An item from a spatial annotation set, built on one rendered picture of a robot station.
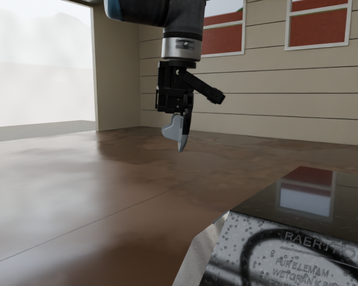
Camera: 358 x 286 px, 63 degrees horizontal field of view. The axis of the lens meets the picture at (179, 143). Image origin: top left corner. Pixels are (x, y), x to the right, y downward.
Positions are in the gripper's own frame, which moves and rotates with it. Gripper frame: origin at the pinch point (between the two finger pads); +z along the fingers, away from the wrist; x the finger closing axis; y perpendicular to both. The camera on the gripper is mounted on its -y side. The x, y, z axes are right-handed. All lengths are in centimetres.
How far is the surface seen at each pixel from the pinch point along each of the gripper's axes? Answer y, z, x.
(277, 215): -7.5, 1.8, 34.3
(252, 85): -259, -25, -588
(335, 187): -23.7, 1.1, 24.3
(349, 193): -23.7, 0.9, 27.7
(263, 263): -4.0, 5.9, 38.9
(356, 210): -19.5, 0.9, 34.4
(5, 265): 81, 96, -97
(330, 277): -9.5, 4.7, 43.5
